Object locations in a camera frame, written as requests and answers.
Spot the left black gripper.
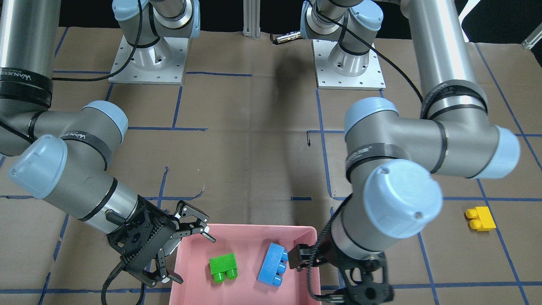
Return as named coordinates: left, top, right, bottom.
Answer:
left=326, top=252, right=389, bottom=305

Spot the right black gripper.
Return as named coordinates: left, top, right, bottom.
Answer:
left=106, top=197, right=216, bottom=288

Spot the green toy block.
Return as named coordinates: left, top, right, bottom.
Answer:
left=209, top=253, right=238, bottom=283

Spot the blue toy block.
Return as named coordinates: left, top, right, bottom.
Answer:
left=257, top=243, right=288, bottom=286

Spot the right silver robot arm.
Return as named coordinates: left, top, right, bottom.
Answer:
left=1, top=0, right=215, bottom=288

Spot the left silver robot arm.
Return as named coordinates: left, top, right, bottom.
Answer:
left=290, top=0, right=520, bottom=305

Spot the pink plastic box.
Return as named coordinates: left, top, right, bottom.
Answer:
left=169, top=224, right=318, bottom=305

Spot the yellow toy block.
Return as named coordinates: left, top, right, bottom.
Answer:
left=465, top=206, right=496, bottom=231

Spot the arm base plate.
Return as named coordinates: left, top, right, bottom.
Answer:
left=108, top=37, right=190, bottom=85
left=312, top=40, right=387, bottom=90

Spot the aluminium frame post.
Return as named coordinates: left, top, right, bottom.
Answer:
left=242, top=0, right=261, bottom=40

